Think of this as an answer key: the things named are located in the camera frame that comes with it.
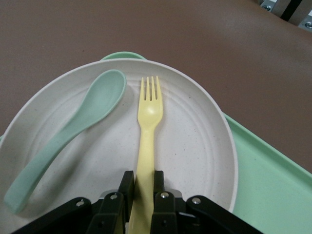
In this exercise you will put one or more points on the light green rectangular tray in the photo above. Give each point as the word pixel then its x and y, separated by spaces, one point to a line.
pixel 263 175

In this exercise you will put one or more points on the pale green plastic spoon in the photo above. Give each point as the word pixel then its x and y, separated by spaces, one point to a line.
pixel 97 107

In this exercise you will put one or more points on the yellow plastic fork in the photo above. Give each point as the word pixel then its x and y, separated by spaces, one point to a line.
pixel 147 136

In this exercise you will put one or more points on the beige speckled round plate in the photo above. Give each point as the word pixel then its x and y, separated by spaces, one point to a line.
pixel 190 136

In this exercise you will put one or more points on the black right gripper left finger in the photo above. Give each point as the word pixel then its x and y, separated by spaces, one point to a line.
pixel 107 214

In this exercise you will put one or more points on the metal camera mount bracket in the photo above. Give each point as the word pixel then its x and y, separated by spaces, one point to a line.
pixel 290 12

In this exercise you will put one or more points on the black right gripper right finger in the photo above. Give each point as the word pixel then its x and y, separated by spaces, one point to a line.
pixel 165 212

